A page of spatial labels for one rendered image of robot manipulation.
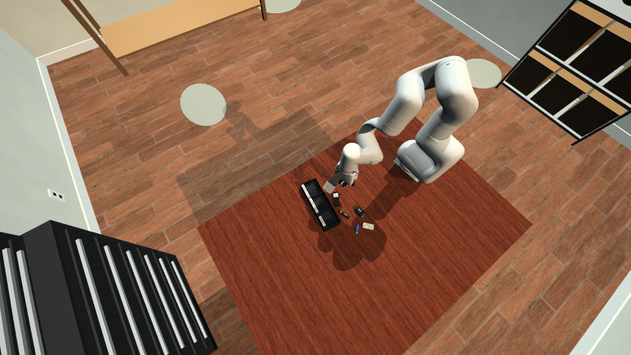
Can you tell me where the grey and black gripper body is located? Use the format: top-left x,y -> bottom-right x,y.
335,161 -> 358,185

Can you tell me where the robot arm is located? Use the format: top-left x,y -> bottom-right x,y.
339,56 -> 479,184

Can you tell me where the dark grey rack of labelled bins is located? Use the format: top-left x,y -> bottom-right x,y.
301,178 -> 341,232

